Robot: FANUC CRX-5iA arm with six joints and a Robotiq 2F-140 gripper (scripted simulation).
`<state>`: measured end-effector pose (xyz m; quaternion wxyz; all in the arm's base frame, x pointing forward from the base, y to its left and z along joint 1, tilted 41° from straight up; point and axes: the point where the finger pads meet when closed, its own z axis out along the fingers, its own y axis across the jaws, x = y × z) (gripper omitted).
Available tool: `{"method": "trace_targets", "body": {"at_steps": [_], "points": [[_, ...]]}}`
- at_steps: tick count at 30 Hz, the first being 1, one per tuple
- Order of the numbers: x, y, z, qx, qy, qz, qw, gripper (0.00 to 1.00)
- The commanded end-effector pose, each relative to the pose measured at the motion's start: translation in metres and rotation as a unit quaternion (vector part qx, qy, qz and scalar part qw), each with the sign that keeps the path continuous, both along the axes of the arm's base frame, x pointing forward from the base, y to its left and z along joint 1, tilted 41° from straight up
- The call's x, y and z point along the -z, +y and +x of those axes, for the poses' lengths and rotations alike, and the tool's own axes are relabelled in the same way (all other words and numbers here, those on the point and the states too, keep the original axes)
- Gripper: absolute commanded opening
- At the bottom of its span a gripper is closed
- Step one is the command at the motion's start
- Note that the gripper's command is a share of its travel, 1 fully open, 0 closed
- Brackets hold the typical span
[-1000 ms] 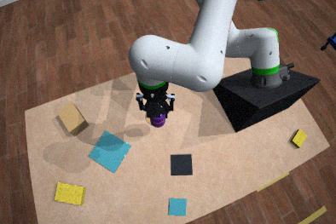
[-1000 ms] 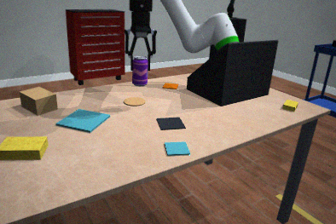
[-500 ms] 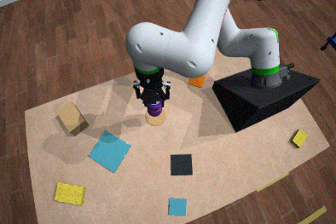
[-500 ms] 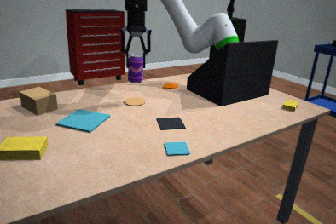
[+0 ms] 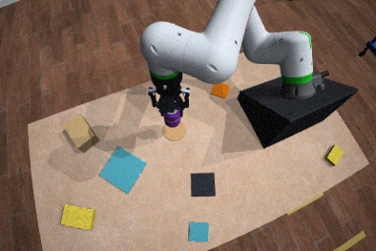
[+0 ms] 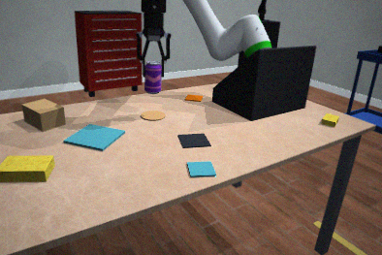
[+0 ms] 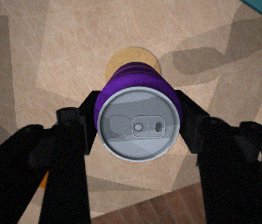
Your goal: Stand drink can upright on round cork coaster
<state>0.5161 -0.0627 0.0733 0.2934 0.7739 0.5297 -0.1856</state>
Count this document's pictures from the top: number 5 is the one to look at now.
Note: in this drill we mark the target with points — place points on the flat light blue square pad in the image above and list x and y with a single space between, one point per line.
199 231

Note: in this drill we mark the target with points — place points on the teal flat rectangular slab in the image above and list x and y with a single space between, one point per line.
123 169

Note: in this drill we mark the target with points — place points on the black square coaster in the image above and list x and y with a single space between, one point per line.
203 185

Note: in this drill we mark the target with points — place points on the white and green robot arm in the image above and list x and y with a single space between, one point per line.
212 56

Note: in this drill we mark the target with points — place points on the purple drink can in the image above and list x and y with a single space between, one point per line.
172 120

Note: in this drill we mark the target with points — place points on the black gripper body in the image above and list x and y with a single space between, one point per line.
176 91

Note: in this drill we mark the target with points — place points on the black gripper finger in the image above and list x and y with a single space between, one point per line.
182 104
152 94

